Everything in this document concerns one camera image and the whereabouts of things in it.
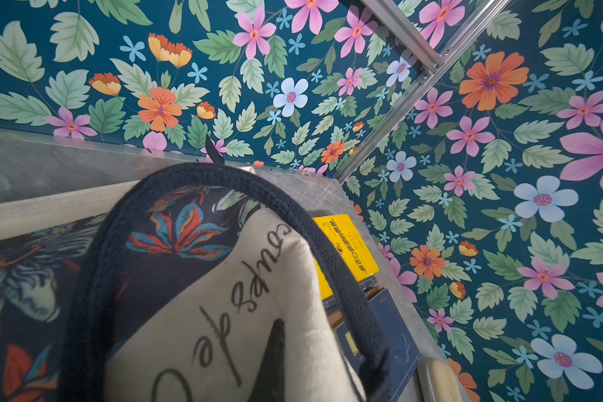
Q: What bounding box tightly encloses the yellow spine book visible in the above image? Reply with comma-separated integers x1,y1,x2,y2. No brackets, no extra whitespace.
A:
313,214,380,298

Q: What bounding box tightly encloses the cream canvas tote bag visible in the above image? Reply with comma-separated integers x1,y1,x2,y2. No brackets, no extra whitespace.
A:
0,146,391,401

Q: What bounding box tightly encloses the beige pouch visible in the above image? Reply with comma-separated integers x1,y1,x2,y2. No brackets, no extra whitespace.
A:
418,358,463,402

